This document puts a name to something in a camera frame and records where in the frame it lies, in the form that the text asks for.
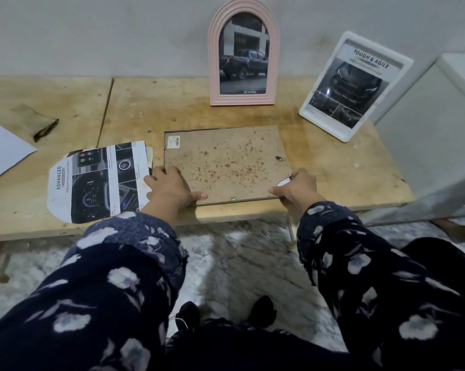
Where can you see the person's right hand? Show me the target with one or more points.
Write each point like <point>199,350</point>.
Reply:
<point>300,189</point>

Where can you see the person's left hand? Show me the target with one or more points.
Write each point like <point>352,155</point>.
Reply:
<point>170,191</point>

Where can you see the brown speckled backing board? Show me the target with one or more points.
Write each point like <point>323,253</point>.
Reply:
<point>224,158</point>

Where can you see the arched car dashboard print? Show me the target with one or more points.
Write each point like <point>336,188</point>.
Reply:
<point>97,181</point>

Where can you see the white picture frame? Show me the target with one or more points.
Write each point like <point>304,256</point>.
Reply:
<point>352,84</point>

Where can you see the brown wiping cloth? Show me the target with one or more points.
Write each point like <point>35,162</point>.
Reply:
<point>35,121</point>

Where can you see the white logo print sheet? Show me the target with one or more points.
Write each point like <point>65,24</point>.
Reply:
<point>4,150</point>

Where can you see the pink arched picture frame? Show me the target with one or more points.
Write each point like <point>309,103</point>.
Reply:
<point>243,3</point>

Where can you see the person's right forearm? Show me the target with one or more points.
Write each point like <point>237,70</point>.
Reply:
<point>371,274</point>

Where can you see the person's left forearm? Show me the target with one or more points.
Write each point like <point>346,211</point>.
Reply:
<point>101,289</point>

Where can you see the person's left foot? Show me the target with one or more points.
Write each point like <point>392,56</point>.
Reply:
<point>187,314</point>

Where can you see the person's foot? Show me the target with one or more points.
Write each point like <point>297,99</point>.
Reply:
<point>187,314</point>
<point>262,311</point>

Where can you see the person's right foot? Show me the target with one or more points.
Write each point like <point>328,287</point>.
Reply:
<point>262,311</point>

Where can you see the person's dark floral dress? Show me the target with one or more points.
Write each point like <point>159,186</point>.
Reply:
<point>255,351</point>

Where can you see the white cabinet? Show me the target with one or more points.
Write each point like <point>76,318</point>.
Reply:
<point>422,142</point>

